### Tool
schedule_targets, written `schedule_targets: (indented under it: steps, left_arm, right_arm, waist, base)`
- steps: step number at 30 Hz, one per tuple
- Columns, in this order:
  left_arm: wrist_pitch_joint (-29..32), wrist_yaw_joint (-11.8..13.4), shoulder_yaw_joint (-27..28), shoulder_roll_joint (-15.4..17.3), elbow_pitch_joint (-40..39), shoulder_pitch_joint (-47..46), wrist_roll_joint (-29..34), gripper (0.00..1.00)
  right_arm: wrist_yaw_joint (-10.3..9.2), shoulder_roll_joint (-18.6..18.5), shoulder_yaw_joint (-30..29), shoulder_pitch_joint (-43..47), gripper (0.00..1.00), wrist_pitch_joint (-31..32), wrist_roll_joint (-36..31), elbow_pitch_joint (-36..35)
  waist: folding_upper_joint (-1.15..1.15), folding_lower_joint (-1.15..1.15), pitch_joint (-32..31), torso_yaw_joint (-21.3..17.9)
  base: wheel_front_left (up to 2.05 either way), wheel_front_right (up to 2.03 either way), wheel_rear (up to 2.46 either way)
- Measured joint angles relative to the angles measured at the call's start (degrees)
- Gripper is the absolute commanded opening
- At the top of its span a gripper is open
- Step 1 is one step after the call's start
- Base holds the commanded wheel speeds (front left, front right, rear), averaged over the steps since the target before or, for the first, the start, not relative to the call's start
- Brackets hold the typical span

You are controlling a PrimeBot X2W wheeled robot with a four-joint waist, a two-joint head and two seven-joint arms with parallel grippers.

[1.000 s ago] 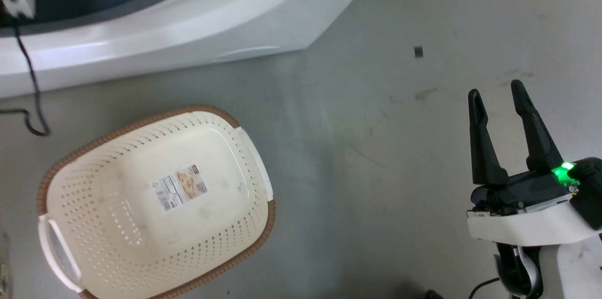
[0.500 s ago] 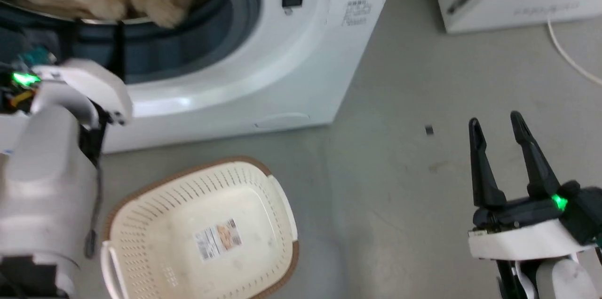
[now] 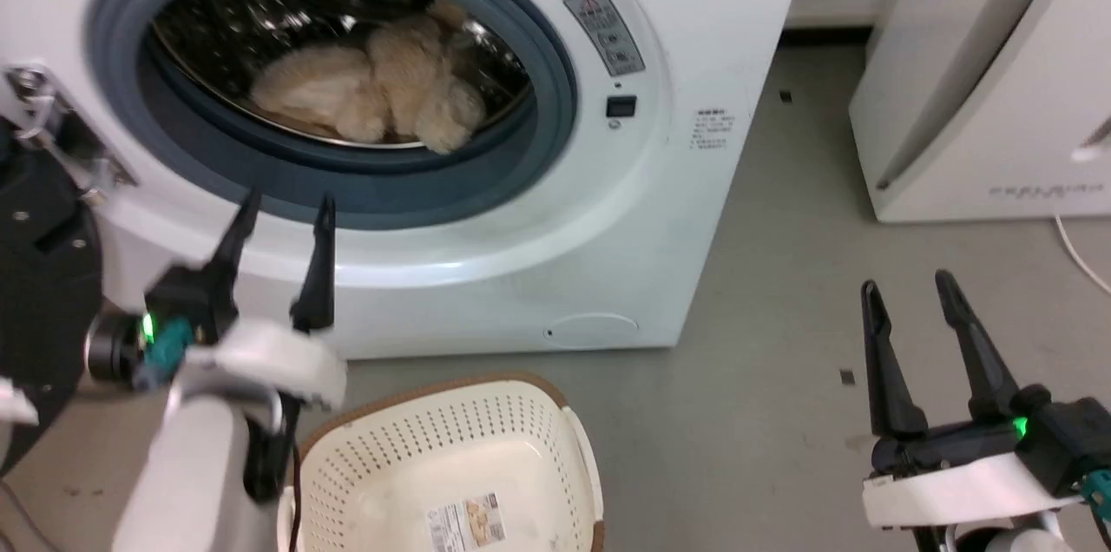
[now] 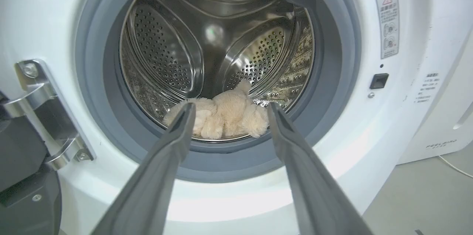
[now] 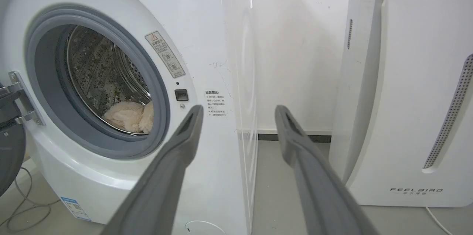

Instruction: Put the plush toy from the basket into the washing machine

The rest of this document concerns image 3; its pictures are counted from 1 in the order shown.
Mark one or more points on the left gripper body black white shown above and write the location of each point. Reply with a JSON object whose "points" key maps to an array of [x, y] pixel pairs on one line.
{"points": [[260, 357]]}

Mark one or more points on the printed paper basket label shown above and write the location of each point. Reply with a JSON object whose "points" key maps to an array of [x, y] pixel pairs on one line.
{"points": [[467, 522]]}

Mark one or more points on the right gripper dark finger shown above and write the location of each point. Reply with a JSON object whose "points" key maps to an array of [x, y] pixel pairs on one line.
{"points": [[885, 378], [981, 361]]}

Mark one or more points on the white washing machine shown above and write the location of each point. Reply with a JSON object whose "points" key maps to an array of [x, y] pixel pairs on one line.
{"points": [[703, 5]]}

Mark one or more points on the black round washer door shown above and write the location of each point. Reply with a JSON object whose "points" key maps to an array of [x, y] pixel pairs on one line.
{"points": [[39, 274]]}

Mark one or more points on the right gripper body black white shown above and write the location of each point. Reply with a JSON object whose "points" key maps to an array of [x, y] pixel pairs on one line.
{"points": [[955, 482]]}

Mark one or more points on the beige fluffy plush toy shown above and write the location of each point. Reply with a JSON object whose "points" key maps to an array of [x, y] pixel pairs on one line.
{"points": [[408, 75]]}

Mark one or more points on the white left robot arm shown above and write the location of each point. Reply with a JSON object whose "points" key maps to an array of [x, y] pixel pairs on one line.
{"points": [[191, 482]]}

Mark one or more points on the metal washer door hinge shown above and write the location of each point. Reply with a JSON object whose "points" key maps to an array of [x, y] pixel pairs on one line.
{"points": [[65, 135]]}

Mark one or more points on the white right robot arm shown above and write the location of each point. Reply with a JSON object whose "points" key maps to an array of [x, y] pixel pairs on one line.
{"points": [[1015, 542]]}

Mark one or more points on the small text sticker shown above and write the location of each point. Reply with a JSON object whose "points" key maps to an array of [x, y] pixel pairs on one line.
{"points": [[713, 129]]}

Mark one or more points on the white appliance cabinet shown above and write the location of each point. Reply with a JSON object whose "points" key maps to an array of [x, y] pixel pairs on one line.
{"points": [[1024, 118]]}

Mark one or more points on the shiny steel washer drum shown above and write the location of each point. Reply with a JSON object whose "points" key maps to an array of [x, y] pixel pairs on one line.
{"points": [[252, 14]]}

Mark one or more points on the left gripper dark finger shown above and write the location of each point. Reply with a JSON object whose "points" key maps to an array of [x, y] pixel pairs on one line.
{"points": [[321, 274], [239, 241]]}

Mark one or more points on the grey-blue rubber door gasket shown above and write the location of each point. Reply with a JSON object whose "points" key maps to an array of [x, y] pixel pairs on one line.
{"points": [[529, 144]]}

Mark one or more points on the grey warning sticker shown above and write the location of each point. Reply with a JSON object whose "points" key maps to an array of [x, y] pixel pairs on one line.
{"points": [[605, 33]]}

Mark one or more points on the cream perforated laundry basket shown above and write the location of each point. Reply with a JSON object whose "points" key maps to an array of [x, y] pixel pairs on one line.
{"points": [[399, 465]]}

